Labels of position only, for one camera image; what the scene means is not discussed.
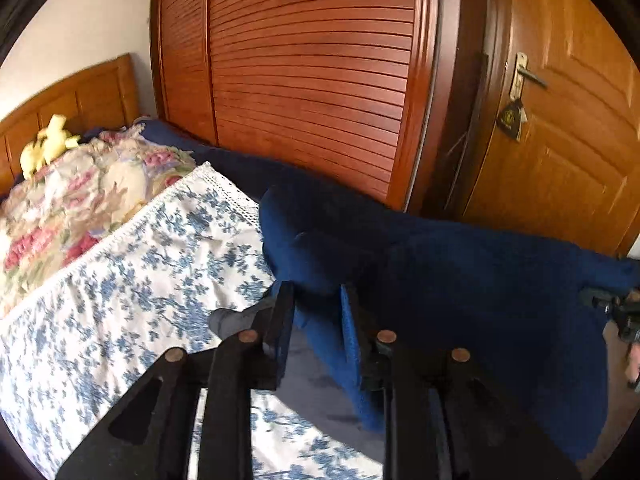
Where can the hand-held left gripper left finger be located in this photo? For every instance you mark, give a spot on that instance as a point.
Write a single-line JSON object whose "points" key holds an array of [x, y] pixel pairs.
{"points": [[280, 340]]}

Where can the person's right hand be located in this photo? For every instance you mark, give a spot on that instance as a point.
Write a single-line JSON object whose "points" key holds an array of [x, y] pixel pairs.
{"points": [[634, 365]]}

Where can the wooden bed headboard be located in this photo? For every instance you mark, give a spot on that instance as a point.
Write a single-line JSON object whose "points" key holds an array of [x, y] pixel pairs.
{"points": [[95, 90]]}

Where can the wooden door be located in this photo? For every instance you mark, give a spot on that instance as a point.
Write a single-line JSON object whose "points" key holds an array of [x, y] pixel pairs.
{"points": [[575, 160]]}

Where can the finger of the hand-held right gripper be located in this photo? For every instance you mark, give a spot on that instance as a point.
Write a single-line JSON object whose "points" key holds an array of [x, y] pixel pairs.
{"points": [[600, 300]]}

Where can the yellow plush toy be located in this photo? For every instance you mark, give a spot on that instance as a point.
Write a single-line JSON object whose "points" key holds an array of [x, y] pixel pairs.
{"points": [[47, 145]]}

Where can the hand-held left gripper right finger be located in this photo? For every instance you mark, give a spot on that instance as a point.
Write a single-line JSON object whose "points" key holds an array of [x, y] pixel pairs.
{"points": [[350, 340]]}

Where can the pink floral quilt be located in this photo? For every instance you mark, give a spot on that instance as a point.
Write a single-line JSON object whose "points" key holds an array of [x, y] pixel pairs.
{"points": [[75, 200]]}

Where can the wooden louvred wardrobe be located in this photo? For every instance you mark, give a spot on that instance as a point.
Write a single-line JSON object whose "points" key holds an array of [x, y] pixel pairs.
{"points": [[300, 60]]}

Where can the dark hanging key tag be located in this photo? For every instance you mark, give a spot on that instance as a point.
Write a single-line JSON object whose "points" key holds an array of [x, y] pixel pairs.
{"points": [[511, 120]]}

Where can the blue suit jacket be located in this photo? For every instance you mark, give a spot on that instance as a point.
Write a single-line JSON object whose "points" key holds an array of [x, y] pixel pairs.
{"points": [[450, 270]]}

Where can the blue floral bed sheet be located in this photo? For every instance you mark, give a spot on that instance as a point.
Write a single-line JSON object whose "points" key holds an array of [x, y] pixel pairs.
{"points": [[125, 285]]}

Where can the dark grey garment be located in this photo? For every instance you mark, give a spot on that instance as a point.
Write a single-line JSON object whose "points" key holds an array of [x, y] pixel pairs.
{"points": [[310, 390]]}

